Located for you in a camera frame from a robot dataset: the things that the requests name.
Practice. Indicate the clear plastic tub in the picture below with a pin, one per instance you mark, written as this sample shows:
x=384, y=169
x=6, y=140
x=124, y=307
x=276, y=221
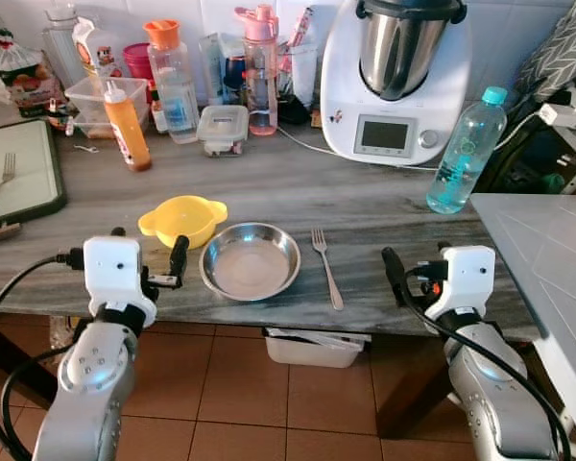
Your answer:
x=84, y=101

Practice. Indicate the white tray dark rim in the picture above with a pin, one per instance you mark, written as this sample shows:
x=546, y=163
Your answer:
x=34, y=173

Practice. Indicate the clear plastic package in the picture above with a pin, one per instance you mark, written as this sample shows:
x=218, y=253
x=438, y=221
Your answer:
x=219, y=67

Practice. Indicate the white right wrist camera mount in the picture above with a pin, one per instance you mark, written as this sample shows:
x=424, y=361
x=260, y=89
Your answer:
x=466, y=274

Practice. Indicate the clear bottle orange cap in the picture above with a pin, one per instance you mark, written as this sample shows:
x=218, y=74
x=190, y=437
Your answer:
x=176, y=96

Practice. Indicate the pink plastic cup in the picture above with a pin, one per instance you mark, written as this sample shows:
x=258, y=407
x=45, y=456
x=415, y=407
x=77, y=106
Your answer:
x=137, y=60

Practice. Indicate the dark wooden table grey top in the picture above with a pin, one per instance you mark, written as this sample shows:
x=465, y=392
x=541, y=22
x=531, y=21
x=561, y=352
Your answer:
x=403, y=384

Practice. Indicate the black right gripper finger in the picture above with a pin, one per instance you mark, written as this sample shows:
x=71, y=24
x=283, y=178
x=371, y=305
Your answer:
x=394, y=267

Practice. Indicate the white plastic storage box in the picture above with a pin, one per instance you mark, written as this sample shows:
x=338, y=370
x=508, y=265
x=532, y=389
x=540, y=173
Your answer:
x=312, y=348

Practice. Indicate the tall clear bottle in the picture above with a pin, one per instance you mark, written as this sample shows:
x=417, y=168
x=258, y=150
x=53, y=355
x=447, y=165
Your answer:
x=62, y=43

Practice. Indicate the printed snack bag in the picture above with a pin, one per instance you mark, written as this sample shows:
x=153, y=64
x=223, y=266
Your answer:
x=24, y=82

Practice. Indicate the orange sauce squeeze bottle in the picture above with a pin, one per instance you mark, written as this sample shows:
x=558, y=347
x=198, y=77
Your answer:
x=127, y=130

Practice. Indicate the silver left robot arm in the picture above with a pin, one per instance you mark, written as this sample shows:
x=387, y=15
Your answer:
x=86, y=384

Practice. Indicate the clear water bottle teal cap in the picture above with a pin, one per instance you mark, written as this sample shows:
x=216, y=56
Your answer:
x=466, y=158

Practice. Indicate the grey patterned cloth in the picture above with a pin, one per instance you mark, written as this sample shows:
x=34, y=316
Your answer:
x=562, y=48

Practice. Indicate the white plastic folding table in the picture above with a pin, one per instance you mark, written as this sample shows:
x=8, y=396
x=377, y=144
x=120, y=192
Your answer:
x=547, y=259

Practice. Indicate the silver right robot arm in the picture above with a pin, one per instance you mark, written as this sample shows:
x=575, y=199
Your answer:
x=490, y=384

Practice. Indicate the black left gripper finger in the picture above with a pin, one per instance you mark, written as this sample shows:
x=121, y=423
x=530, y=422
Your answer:
x=179, y=257
x=118, y=232

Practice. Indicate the white kitchen cooking machine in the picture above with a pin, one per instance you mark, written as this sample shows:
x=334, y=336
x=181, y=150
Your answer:
x=350, y=96

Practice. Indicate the yellow plastic bowl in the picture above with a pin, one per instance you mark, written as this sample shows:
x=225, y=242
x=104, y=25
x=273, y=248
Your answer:
x=182, y=219

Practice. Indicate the dark bag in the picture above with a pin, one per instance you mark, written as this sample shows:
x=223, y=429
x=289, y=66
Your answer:
x=528, y=154

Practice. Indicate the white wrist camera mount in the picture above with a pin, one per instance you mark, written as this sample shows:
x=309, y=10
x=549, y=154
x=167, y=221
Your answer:
x=113, y=274
x=466, y=274

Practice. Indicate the pink drinking bottle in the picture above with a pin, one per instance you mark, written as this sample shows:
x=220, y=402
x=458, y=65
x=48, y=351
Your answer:
x=262, y=86

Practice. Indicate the stainless steel plate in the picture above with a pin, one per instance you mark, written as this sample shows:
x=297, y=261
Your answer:
x=250, y=264

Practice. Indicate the white bottle cartoon print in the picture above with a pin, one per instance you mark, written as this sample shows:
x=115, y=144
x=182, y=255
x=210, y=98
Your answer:
x=96, y=53

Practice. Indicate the white plug adapter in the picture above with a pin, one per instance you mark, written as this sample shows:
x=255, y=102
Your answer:
x=562, y=115

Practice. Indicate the small glass container grey lid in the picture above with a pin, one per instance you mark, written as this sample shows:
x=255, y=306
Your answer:
x=223, y=125

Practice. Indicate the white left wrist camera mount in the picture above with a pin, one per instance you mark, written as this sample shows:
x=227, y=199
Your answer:
x=113, y=274

